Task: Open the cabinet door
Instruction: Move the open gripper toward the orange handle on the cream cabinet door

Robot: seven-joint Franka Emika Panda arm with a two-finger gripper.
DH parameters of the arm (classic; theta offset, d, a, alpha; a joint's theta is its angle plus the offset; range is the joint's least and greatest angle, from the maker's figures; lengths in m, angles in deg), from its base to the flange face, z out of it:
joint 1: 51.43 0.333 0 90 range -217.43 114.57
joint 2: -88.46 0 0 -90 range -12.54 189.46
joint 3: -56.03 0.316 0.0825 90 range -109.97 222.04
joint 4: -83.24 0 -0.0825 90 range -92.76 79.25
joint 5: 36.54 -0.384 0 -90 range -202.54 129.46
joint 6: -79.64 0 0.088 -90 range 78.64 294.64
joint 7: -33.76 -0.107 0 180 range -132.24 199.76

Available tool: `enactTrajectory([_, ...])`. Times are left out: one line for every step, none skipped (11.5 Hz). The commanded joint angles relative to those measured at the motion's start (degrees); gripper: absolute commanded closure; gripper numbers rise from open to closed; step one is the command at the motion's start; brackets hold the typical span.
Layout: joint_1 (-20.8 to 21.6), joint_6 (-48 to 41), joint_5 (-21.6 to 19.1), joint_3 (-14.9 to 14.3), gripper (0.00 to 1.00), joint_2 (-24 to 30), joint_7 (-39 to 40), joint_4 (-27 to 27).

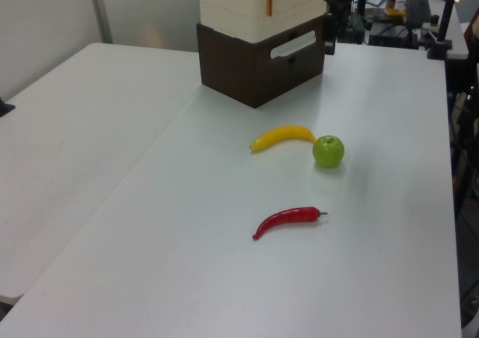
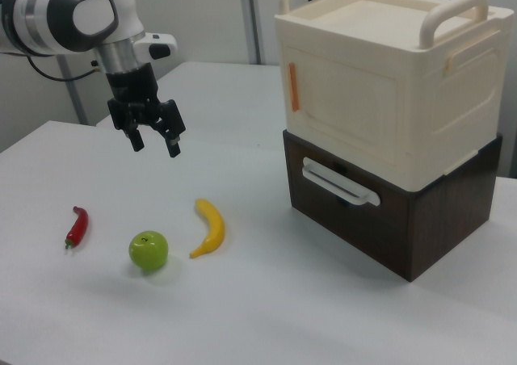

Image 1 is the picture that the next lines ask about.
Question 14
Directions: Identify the cream plastic cabinet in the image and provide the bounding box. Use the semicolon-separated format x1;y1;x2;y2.
197;0;325;43

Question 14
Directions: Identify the black electronics box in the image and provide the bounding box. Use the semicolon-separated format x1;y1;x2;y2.
367;16;421;49

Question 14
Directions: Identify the dark brown wooden box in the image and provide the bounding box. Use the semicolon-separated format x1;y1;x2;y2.
195;14;326;110

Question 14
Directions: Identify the black table clamp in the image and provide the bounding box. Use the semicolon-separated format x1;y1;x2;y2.
426;38;454;61

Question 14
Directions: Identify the yellow toy banana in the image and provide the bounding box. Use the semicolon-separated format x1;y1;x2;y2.
249;124;319;153

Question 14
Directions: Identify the green toy apple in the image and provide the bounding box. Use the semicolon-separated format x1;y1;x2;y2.
312;135;345;169

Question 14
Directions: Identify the red toy chili pepper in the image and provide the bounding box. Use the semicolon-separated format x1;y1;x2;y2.
251;206;329;242

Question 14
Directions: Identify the white box handle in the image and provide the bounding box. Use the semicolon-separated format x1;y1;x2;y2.
269;30;317;60

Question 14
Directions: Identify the black camera stand pole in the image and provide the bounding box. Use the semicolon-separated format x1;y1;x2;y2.
436;0;462;44

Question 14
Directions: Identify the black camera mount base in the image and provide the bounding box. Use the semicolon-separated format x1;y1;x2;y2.
0;96;16;119

